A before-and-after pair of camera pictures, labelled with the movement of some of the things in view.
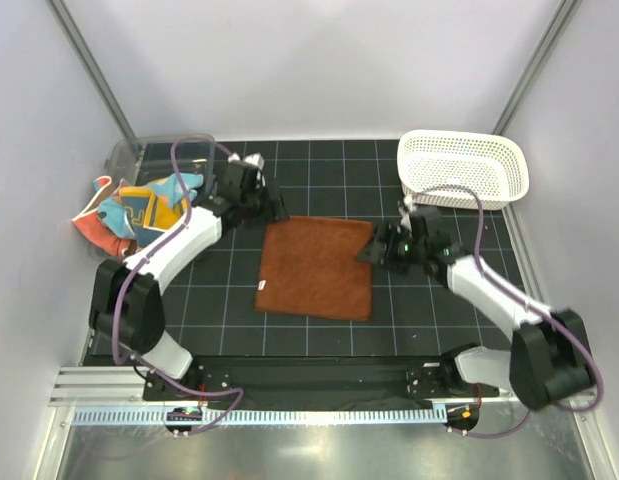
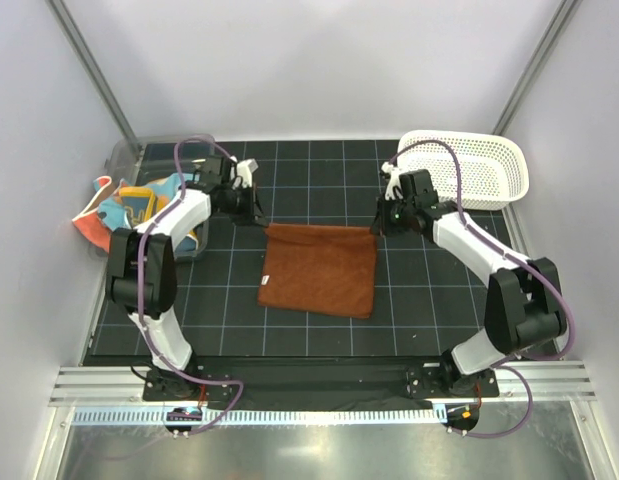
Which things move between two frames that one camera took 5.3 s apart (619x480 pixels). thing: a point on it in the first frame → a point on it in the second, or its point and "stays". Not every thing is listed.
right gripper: x=387 y=235 → x=382 y=225
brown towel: x=309 y=266 stays
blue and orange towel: x=142 y=212 stays
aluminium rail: x=126 y=384 stays
